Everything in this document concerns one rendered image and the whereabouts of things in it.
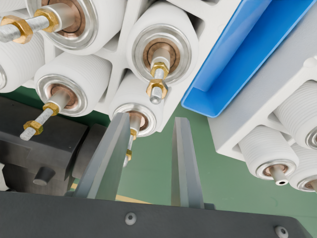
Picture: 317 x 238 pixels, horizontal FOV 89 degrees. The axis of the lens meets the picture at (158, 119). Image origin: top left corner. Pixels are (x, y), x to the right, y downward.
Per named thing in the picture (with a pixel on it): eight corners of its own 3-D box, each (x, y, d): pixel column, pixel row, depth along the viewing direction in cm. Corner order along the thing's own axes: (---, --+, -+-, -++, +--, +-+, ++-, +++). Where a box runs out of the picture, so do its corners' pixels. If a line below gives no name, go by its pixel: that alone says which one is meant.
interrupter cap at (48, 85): (33, 66, 23) (30, 68, 22) (88, 80, 24) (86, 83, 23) (43, 107, 28) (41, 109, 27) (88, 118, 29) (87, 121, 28)
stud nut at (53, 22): (34, 10, 15) (28, 11, 15) (49, 5, 15) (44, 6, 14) (47, 32, 17) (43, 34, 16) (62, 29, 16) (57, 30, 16)
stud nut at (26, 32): (2, 17, 12) (-7, 19, 12) (20, 11, 12) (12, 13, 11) (21, 43, 14) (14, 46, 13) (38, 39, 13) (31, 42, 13)
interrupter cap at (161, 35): (204, 51, 20) (205, 53, 20) (165, 92, 24) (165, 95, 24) (155, 6, 17) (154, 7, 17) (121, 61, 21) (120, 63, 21)
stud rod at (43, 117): (54, 97, 24) (18, 134, 18) (61, 99, 24) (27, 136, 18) (55, 103, 25) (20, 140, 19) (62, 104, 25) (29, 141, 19)
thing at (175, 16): (198, 22, 33) (216, 51, 20) (168, 58, 39) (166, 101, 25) (162, -15, 30) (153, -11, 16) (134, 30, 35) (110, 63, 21)
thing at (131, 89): (121, 77, 43) (98, 123, 29) (141, 46, 37) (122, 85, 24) (152, 96, 46) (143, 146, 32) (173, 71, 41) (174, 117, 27)
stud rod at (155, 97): (158, 58, 18) (152, 93, 13) (166, 62, 19) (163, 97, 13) (154, 65, 19) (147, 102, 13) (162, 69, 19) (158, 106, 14)
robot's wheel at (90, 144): (101, 147, 74) (83, 190, 58) (90, 143, 72) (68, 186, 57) (112, 117, 61) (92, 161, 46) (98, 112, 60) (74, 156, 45)
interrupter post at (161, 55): (174, 55, 21) (175, 65, 18) (162, 69, 22) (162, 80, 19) (160, 42, 20) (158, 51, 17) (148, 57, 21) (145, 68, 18)
